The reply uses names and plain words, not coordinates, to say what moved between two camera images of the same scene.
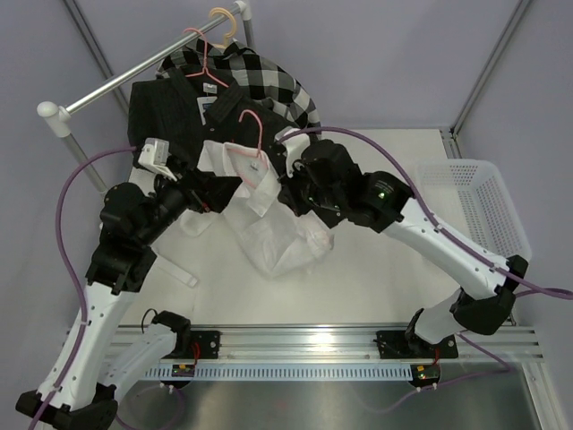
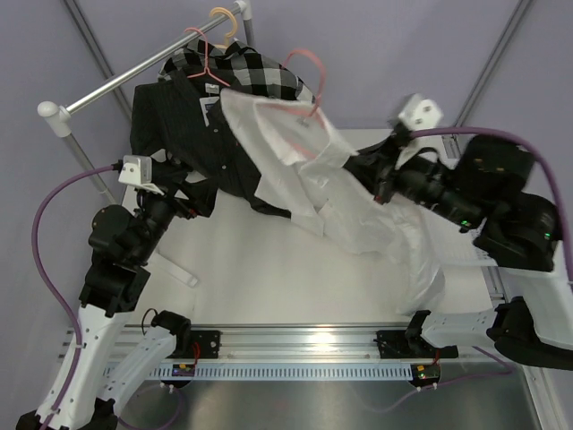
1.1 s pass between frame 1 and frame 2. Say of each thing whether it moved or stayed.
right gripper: moved
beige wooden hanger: stayed
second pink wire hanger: stayed
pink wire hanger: moved
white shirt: moved
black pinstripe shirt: stayed
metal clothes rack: stayed
